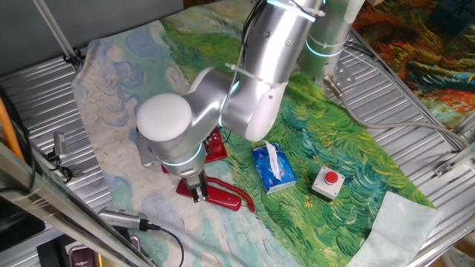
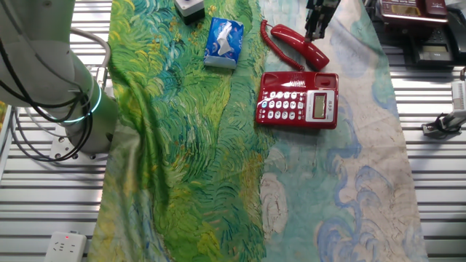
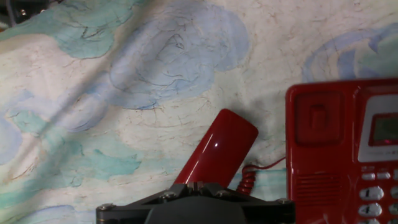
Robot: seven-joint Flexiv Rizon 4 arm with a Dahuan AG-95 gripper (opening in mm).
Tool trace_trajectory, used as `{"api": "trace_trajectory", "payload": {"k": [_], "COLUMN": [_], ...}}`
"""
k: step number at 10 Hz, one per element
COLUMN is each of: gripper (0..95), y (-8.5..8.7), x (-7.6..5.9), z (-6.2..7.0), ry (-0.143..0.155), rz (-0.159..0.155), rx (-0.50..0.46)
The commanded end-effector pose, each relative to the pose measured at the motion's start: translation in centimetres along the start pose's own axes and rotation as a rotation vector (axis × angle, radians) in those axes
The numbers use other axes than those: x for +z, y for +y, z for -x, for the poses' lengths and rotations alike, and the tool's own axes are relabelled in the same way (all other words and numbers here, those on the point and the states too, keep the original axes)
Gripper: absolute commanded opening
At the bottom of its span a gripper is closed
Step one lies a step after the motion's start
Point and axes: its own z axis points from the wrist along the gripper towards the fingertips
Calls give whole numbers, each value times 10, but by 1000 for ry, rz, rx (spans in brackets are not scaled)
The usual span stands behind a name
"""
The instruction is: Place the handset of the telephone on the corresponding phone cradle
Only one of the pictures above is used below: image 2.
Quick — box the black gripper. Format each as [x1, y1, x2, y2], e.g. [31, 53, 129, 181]
[304, 0, 342, 42]

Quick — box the red telephone cord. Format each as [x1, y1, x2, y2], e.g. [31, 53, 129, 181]
[259, 19, 305, 72]

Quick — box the red telephone base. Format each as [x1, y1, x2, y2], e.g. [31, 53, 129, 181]
[255, 71, 339, 130]

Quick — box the dark red telephone handset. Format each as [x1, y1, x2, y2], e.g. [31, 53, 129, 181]
[424, 0, 449, 16]

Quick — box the black desk telephone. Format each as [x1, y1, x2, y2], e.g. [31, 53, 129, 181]
[401, 25, 456, 67]

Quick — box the black telephone handset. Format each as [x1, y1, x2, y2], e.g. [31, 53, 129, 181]
[446, 7, 466, 63]

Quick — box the blue tissue pack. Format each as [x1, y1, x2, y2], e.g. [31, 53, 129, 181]
[202, 17, 245, 70]

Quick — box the grey emergency stop button box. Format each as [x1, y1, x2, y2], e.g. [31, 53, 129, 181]
[173, 0, 206, 25]

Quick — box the white ribbed plastic block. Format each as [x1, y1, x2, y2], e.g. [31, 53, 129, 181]
[451, 80, 466, 111]

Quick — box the green blue painted cloth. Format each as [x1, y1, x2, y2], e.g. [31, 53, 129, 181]
[87, 0, 430, 262]

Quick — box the white power strip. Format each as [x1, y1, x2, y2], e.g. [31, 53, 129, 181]
[44, 230, 88, 262]

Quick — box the silver camera on stand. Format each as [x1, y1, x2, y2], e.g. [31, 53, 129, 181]
[422, 108, 466, 140]

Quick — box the thick grey robot cable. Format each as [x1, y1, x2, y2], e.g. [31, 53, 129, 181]
[68, 28, 111, 90]

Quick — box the black looped cable bundle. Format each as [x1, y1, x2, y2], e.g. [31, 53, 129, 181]
[0, 36, 94, 163]

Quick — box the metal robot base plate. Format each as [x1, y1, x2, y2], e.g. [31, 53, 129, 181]
[49, 127, 110, 164]

